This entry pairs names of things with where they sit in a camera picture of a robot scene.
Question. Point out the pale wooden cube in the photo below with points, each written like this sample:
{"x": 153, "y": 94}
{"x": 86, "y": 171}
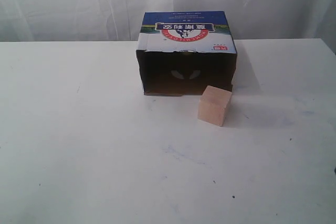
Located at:
{"x": 213, "y": 105}

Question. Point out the blue white cardboard box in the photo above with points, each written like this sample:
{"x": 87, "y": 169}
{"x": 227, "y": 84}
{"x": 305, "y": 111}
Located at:
{"x": 181, "y": 53}

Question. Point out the white backdrop curtain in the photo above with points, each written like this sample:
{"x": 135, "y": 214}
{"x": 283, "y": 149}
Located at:
{"x": 55, "y": 20}

